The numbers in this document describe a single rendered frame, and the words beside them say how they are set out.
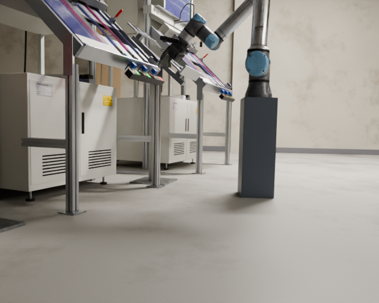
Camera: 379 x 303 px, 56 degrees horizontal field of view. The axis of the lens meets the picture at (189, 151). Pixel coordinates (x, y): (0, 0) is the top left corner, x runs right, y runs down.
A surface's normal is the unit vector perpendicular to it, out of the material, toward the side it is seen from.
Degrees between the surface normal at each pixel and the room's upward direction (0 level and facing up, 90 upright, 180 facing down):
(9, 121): 90
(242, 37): 90
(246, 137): 90
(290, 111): 90
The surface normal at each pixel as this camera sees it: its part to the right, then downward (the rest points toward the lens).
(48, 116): 0.91, 0.05
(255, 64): -0.27, 0.20
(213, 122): -0.02, 0.07
